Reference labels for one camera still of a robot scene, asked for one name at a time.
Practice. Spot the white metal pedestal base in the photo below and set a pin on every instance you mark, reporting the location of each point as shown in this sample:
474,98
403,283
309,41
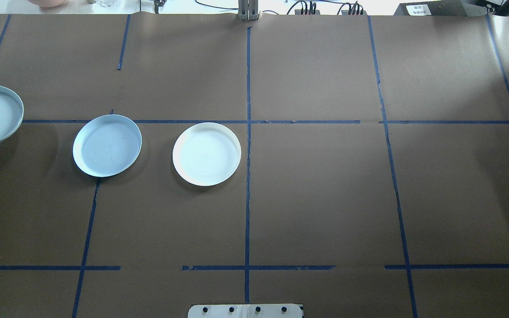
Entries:
219,313

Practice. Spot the pink bowl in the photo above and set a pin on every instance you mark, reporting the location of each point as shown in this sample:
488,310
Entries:
49,2

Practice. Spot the white round plate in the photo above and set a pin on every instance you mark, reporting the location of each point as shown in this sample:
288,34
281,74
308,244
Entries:
207,154

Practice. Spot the black box with label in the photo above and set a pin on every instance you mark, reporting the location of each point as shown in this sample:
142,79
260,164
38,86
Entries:
453,9

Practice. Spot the small black clamp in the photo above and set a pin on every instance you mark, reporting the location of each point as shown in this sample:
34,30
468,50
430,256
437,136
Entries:
159,3

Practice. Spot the clear glass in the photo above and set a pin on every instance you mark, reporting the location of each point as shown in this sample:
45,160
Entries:
108,3

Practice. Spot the white paper label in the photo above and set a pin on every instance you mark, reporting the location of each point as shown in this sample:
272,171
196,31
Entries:
419,9

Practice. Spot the grey metal post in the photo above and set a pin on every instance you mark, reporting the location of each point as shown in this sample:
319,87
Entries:
248,11

